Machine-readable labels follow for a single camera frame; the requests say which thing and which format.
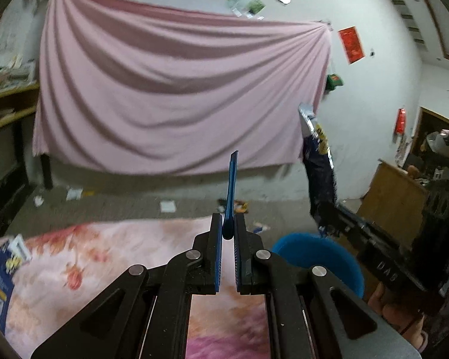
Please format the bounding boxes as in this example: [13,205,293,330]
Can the right hand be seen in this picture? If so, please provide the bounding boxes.
[367,282,440,356]

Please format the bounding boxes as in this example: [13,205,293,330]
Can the red wall decoration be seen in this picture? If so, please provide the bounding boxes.
[393,107,406,135]

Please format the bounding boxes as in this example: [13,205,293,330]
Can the floral pink tablecloth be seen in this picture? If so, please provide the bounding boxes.
[0,215,272,359]

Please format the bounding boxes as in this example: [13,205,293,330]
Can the pink hanging sheet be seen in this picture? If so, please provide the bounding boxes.
[32,0,331,175]

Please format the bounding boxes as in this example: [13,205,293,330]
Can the blue smiley snack wrapper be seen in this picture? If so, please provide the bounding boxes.
[298,103,337,229]

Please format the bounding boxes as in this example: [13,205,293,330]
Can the blue plastic strip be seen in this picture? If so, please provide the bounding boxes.
[222,151,238,240]

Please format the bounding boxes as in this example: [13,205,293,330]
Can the white paper scrap on floor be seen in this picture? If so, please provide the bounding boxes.
[65,188,83,201]

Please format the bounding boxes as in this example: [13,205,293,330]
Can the wooden shelf unit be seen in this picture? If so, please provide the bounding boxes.
[0,82,42,140]

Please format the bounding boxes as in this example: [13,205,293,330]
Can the white floor paper piece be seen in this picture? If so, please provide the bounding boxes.
[160,200,177,213]

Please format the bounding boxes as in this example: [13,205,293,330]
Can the stack of books on shelf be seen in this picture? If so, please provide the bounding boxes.
[0,55,37,92]

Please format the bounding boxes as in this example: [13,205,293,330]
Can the wooden cabinet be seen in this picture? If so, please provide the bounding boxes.
[358,160,428,248]

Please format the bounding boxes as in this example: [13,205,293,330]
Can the green hanging ornament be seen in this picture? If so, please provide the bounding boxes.
[325,74,344,92]

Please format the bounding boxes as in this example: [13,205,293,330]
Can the blue smiley wrapper on table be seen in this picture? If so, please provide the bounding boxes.
[0,234,32,276]

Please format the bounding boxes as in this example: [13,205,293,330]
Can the green wall photos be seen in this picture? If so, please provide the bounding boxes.
[227,0,265,19]

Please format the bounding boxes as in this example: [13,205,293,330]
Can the red paper wall poster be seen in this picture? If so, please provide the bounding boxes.
[338,27,364,64]

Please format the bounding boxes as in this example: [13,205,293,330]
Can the small white floor scrap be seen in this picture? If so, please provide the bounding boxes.
[34,195,44,208]

